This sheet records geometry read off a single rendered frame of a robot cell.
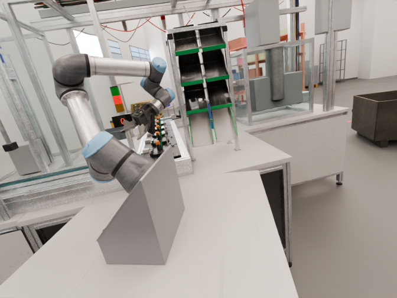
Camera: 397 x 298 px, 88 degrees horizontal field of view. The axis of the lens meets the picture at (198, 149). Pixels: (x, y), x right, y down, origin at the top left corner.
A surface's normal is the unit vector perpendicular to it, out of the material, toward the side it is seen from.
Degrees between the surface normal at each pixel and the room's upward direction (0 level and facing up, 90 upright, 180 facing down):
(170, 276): 0
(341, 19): 90
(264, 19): 90
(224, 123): 45
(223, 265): 0
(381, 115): 90
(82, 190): 90
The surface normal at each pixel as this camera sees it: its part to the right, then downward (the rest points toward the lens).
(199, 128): -0.11, -0.43
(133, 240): -0.15, 0.35
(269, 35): 0.18, 0.29
